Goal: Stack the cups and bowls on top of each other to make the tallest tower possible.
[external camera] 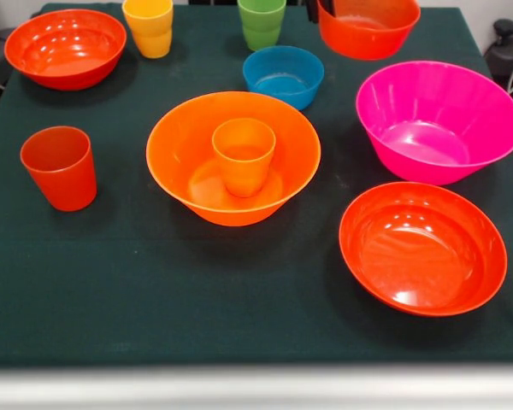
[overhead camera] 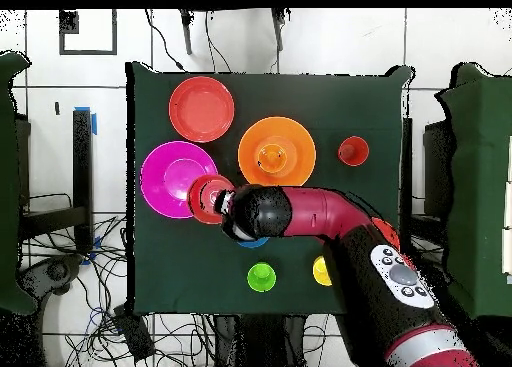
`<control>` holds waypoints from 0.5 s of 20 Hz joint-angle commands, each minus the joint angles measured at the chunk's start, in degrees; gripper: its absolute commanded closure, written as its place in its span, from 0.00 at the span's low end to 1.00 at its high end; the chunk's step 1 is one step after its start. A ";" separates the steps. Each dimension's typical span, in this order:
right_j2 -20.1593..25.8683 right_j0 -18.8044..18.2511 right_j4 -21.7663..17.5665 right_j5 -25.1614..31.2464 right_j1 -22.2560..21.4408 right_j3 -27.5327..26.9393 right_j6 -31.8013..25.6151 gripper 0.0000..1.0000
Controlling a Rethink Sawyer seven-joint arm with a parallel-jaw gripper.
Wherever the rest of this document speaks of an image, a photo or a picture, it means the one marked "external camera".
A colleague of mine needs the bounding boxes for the small red bowl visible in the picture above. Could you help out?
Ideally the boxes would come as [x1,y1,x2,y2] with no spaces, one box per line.
[317,0,422,62]

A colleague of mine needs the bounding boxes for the large pink bowl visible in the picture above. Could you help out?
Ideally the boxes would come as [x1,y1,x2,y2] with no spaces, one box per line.
[355,61,513,186]

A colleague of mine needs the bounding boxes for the orange cup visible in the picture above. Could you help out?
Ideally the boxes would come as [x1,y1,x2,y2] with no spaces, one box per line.
[211,118,278,199]

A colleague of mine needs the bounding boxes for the large orange bowl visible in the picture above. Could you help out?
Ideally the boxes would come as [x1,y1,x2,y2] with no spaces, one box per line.
[145,91,322,227]

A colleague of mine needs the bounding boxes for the green cup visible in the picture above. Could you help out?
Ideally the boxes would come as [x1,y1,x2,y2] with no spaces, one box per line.
[237,0,287,52]

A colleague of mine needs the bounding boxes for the blue bowl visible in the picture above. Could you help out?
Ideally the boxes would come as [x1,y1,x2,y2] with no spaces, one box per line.
[242,45,325,111]

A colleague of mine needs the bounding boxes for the yellow cup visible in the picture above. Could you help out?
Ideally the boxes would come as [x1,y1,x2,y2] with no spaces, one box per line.
[121,0,174,60]

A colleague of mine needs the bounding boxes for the black round device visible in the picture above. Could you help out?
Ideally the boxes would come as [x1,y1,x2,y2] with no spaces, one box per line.
[482,19,513,93]

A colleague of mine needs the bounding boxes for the large red bowl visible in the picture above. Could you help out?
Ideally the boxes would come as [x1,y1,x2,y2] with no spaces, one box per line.
[3,9,127,90]
[339,181,509,318]

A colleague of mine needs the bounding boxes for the red cup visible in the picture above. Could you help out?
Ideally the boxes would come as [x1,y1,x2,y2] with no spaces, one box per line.
[20,126,98,213]

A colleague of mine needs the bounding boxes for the dark green table cloth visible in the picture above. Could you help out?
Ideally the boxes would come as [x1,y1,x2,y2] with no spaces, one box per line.
[0,3,513,368]

